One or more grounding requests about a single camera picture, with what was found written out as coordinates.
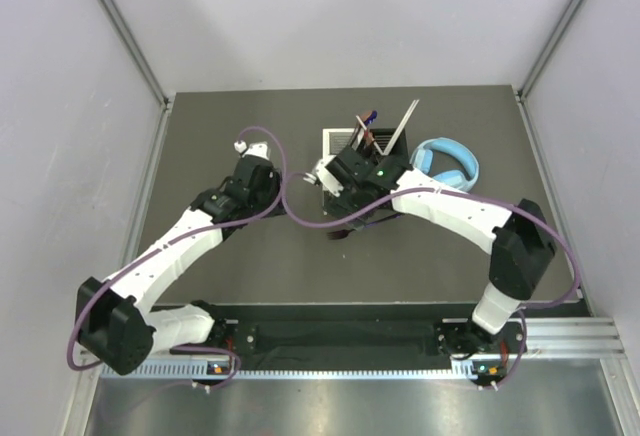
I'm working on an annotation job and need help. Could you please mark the white utensil container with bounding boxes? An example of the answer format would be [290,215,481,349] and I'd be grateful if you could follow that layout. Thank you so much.
[321,128,355,161]

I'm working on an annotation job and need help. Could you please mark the white-blade green-handle knife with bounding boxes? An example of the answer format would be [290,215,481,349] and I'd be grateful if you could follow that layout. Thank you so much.
[353,115,372,148]

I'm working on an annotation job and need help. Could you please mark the black utensil container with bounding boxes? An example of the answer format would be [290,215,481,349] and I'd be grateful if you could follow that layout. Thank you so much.
[372,128,411,169]

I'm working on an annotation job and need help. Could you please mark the rainbow spoon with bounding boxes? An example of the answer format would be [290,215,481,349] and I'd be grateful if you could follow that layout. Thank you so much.
[363,110,377,126]

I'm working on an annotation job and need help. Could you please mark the light blue headphones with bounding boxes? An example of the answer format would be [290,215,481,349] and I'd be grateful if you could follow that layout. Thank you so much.
[409,136,482,192]

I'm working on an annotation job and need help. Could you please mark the white chopstick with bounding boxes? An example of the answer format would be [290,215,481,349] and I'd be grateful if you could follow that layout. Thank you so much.
[367,131,385,156]
[387,99,421,155]
[379,100,419,156]

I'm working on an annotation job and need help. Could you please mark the purple fork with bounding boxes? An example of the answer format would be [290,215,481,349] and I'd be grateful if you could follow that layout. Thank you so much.
[326,223,374,241]

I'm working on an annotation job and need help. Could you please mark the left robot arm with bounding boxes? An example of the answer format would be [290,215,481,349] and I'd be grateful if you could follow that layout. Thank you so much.
[70,141,283,375]

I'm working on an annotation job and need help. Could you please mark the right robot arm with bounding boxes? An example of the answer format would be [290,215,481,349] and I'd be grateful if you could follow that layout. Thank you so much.
[304,147,556,352]

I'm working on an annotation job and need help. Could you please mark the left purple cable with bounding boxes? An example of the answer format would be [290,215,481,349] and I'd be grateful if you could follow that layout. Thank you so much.
[67,126,291,397]

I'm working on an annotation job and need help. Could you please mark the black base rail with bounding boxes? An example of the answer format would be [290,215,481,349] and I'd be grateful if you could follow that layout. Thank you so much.
[164,300,531,372]

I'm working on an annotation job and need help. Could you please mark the perforated cable duct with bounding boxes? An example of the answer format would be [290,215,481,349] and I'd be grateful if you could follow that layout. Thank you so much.
[101,357,478,381]

